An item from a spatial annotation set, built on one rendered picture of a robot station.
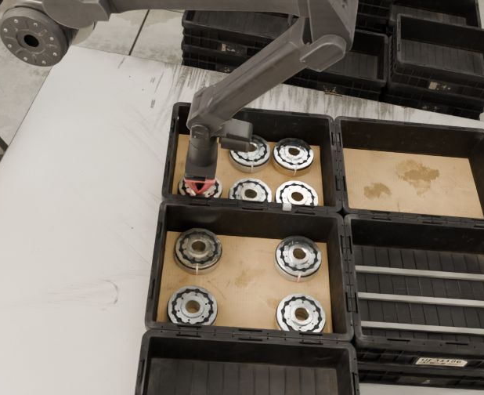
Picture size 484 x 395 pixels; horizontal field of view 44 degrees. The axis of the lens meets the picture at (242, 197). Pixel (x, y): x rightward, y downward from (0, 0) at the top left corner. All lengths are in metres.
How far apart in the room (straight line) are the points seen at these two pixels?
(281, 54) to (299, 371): 0.63
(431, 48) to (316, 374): 1.66
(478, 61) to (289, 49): 1.76
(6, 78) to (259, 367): 2.12
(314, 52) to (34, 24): 0.65
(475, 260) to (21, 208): 1.11
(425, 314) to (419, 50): 1.42
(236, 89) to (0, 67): 2.13
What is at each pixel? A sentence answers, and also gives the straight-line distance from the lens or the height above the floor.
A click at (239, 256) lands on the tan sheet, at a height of 0.83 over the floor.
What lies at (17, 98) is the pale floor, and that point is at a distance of 2.90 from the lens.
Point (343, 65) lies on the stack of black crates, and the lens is 2.55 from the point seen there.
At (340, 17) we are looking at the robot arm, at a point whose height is 1.49.
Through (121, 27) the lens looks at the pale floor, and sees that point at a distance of 3.23.
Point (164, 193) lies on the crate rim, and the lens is 1.30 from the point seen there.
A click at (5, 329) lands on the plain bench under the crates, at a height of 0.70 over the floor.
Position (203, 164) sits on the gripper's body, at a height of 0.99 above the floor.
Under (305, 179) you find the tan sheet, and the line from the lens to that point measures 1.49.
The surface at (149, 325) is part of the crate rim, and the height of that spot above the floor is 0.93.
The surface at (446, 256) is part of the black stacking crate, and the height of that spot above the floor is 0.83.
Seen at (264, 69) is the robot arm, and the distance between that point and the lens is 0.98.
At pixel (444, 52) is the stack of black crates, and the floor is 0.49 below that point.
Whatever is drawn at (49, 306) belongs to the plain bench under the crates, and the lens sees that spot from 1.44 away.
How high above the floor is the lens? 1.97
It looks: 53 degrees down
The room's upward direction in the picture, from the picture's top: 9 degrees clockwise
